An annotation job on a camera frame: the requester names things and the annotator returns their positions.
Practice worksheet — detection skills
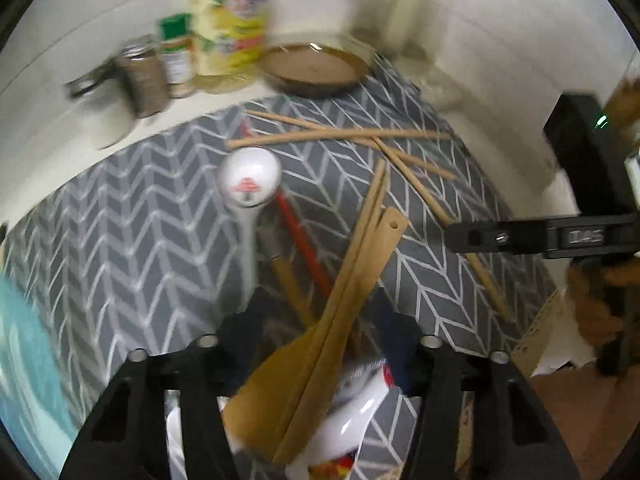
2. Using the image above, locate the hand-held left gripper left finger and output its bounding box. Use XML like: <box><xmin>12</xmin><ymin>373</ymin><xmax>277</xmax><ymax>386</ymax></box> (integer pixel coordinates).
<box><xmin>60</xmin><ymin>287</ymin><xmax>273</xmax><ymax>480</ymax></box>

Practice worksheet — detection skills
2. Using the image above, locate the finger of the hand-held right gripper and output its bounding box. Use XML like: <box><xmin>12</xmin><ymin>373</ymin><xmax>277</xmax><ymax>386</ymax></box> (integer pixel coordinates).
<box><xmin>446</xmin><ymin>219</ymin><xmax>550</xmax><ymax>256</ymax></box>

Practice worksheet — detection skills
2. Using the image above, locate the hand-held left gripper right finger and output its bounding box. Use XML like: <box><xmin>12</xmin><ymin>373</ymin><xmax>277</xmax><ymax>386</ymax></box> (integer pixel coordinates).
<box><xmin>372</xmin><ymin>287</ymin><xmax>581</xmax><ymax>480</ymax></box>

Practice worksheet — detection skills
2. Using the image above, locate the wooden handled fork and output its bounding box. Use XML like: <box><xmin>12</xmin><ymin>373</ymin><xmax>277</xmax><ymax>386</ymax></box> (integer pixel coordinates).
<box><xmin>257</xmin><ymin>229</ymin><xmax>317</xmax><ymax>327</ymax></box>

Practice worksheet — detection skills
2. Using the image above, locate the wooden spatula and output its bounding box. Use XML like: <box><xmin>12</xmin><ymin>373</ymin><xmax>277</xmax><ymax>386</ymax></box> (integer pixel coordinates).
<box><xmin>222</xmin><ymin>207</ymin><xmax>408</xmax><ymax>463</ymax></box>

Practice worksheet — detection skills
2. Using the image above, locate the wooden chopstick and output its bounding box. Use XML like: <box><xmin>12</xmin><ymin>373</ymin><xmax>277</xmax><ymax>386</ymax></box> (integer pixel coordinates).
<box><xmin>275</xmin><ymin>160</ymin><xmax>386</xmax><ymax>463</ymax></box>
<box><xmin>227</xmin><ymin>129</ymin><xmax>453</xmax><ymax>150</ymax></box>
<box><xmin>243</xmin><ymin>108</ymin><xmax>457</xmax><ymax>180</ymax></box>
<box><xmin>372</xmin><ymin>137</ymin><xmax>507</xmax><ymax>313</ymax></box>
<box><xmin>300</xmin><ymin>159</ymin><xmax>388</xmax><ymax>361</ymax></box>

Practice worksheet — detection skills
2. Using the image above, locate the white red print ceramic spoon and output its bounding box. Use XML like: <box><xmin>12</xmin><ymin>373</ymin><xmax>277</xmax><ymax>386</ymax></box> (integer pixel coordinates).
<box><xmin>285</xmin><ymin>359</ymin><xmax>397</xmax><ymax>480</ymax></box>

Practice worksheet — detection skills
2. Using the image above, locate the red chopstick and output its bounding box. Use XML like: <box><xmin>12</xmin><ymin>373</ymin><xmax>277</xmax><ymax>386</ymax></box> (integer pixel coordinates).
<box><xmin>240</xmin><ymin>122</ymin><xmax>333</xmax><ymax>301</ymax></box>

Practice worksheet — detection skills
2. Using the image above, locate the white mushroom print ceramic spoon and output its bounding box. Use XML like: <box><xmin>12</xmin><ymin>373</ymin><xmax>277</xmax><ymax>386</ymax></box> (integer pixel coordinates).
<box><xmin>217</xmin><ymin>146</ymin><xmax>282</xmax><ymax>311</ymax></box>

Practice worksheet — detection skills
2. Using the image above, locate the translucent blue plastic basin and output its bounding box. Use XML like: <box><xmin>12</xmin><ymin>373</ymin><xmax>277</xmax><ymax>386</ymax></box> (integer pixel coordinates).
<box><xmin>0</xmin><ymin>270</ymin><xmax>76</xmax><ymax>466</ymax></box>

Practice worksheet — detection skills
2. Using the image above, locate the person's right hand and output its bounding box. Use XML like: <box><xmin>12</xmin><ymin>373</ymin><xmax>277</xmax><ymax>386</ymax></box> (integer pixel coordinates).
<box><xmin>565</xmin><ymin>260</ymin><xmax>640</xmax><ymax>356</ymax></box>

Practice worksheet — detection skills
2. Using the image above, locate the grey chevron table mat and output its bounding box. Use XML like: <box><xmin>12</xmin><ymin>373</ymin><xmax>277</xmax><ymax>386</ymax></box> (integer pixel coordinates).
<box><xmin>0</xmin><ymin>55</ymin><xmax>571</xmax><ymax>480</ymax></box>

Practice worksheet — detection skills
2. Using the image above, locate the brown ceramic plate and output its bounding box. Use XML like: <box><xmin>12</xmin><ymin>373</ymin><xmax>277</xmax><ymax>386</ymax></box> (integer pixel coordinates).
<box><xmin>257</xmin><ymin>42</ymin><xmax>373</xmax><ymax>98</ymax></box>

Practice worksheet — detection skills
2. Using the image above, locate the cream glass kettle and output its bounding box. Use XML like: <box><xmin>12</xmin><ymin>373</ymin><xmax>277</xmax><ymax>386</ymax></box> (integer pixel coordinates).
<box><xmin>350</xmin><ymin>0</ymin><xmax>466</xmax><ymax>111</ymax></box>

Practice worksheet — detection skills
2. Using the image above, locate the dark spice jar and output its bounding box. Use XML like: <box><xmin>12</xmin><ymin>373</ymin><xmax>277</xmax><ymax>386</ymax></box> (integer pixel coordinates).
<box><xmin>117</xmin><ymin>35</ymin><xmax>168</xmax><ymax>120</ymax></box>

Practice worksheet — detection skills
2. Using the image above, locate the green lid spice jar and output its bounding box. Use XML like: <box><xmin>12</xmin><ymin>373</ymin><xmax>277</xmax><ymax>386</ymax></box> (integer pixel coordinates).
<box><xmin>159</xmin><ymin>12</ymin><xmax>197</xmax><ymax>100</ymax></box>

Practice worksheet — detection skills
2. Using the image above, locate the yellow detergent bottle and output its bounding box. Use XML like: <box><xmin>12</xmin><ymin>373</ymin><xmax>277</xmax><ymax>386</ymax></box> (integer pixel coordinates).
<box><xmin>190</xmin><ymin>0</ymin><xmax>271</xmax><ymax>93</ymax></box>

